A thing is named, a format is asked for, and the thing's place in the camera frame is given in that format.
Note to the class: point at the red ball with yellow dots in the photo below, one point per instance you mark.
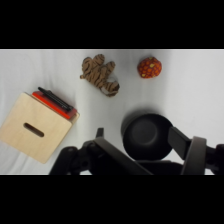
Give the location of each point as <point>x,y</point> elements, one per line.
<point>149,67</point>

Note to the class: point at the light wooden box with slot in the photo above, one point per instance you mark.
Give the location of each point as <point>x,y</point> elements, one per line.
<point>33,128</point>

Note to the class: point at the black marker pen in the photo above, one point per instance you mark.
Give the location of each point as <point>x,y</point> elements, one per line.
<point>55,99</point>

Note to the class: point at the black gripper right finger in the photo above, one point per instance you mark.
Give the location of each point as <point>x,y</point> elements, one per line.
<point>190,151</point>

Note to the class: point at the black bowl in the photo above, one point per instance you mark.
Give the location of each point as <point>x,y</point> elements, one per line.
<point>146,136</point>

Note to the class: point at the flat red block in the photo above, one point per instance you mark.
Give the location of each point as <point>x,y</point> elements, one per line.
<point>66,111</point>

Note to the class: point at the tan wooden blocks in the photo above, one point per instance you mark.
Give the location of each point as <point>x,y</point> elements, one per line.
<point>99,74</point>

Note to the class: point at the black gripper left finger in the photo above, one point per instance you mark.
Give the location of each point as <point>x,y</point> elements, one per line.
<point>113,155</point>

